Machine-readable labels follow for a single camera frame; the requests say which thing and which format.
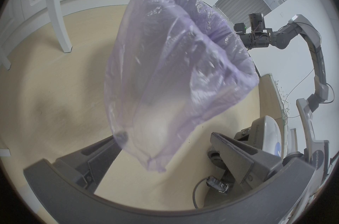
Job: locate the white chair with grey seat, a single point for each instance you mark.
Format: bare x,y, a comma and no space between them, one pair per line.
57,6

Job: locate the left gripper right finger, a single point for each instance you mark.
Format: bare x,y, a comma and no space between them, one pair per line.
246,164

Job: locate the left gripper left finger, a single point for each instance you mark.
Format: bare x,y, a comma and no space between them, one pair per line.
79,164

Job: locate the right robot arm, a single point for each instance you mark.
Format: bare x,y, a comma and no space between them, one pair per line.
316,59

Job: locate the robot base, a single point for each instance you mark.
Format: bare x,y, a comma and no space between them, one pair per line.
267,133

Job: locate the purple plastic bag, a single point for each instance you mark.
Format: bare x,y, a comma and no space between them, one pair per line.
159,59

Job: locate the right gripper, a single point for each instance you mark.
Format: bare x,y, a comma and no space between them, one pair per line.
248,41

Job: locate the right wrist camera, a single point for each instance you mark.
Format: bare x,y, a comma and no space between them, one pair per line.
240,27

